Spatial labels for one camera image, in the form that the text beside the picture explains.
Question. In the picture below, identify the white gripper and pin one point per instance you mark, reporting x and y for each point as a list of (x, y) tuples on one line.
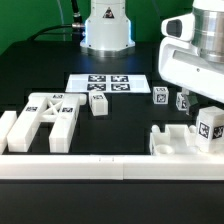
[(191, 56)]

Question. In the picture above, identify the white chair seat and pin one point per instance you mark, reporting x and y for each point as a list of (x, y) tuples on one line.
[(176, 139)]

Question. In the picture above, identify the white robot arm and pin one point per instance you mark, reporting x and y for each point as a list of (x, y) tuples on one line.
[(108, 30)]

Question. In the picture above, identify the right white marker cube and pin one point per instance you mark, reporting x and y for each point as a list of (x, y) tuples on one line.
[(180, 102)]

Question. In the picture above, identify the small white marker cube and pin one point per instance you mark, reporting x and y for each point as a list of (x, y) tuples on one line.
[(160, 95)]

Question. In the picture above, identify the white U-shaped fence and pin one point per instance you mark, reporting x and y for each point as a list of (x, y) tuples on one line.
[(97, 167)]

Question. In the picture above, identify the white marker sheet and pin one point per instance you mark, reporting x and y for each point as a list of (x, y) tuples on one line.
[(106, 83)]

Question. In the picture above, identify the white chair back frame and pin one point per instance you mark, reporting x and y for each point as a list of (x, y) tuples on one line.
[(60, 109)]

